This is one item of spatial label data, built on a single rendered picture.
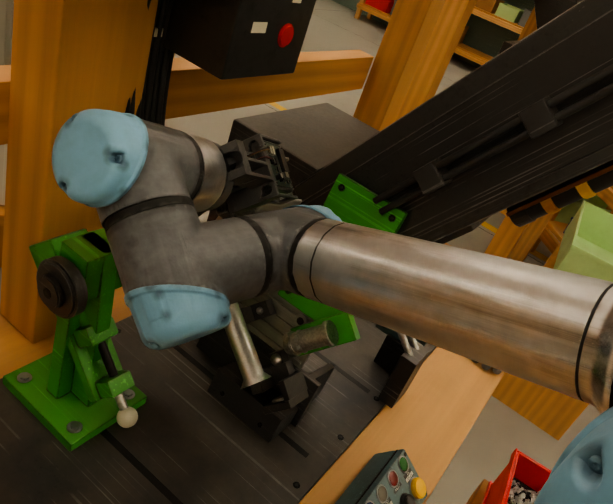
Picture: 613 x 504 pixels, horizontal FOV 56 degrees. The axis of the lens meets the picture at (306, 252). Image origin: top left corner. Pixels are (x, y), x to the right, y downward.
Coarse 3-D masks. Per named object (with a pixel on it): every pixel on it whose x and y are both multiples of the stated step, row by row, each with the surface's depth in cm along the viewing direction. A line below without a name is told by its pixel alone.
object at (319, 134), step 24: (240, 120) 96; (264, 120) 100; (288, 120) 103; (312, 120) 107; (336, 120) 112; (288, 144) 94; (312, 144) 98; (336, 144) 101; (312, 168) 90; (216, 216) 105
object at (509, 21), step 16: (368, 0) 931; (384, 0) 916; (480, 0) 843; (496, 0) 831; (368, 16) 980; (384, 16) 917; (480, 16) 840; (496, 16) 832; (512, 16) 825; (528, 16) 814; (464, 32) 892; (464, 48) 877; (480, 64) 859
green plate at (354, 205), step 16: (336, 192) 83; (352, 192) 82; (368, 192) 81; (336, 208) 83; (352, 208) 82; (368, 208) 81; (400, 208) 80; (368, 224) 81; (384, 224) 80; (400, 224) 80; (304, 304) 87; (320, 304) 86
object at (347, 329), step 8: (344, 312) 84; (320, 320) 86; (336, 320) 84; (344, 320) 84; (352, 320) 84; (296, 328) 88; (304, 328) 87; (344, 328) 84; (352, 328) 83; (344, 336) 84; (352, 336) 83; (312, 352) 87
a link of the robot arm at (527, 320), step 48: (288, 240) 50; (336, 240) 47; (384, 240) 45; (288, 288) 52; (336, 288) 46; (384, 288) 43; (432, 288) 40; (480, 288) 38; (528, 288) 36; (576, 288) 35; (432, 336) 41; (480, 336) 37; (528, 336) 35; (576, 336) 33; (576, 384) 34
